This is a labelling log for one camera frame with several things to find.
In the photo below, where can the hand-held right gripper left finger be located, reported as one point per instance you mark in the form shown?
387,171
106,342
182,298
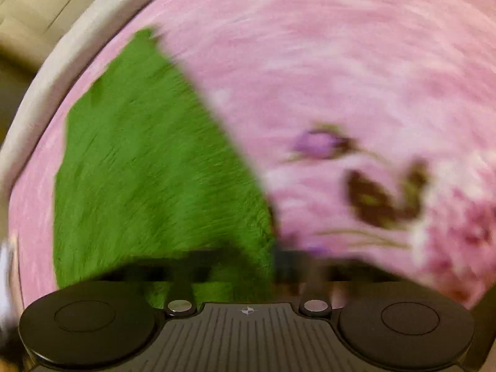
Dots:
180,291

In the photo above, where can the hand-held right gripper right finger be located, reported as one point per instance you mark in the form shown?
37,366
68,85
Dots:
314,291

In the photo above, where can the green knitted sweater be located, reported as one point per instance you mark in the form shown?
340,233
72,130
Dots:
155,162

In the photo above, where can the pink floral blanket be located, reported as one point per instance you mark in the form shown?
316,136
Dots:
310,66

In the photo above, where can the white ribbed quilt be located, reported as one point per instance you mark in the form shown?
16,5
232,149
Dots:
42,85

